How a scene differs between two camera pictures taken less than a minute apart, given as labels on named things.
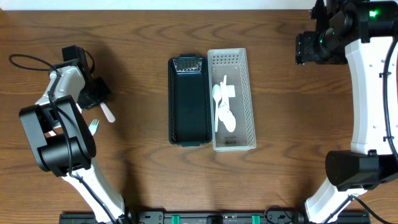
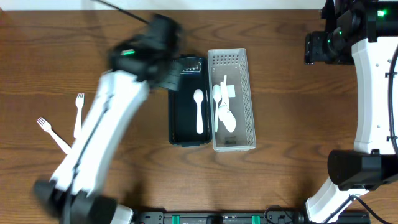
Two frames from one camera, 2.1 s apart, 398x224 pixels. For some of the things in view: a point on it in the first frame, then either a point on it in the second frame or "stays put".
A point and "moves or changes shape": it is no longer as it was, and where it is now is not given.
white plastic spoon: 224,101 stays put
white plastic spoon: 224,82 stays put
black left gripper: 94,94 → 170,78
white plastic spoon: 227,118 stays put
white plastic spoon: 107,113 moves or changes shape
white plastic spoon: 216,92 stays put
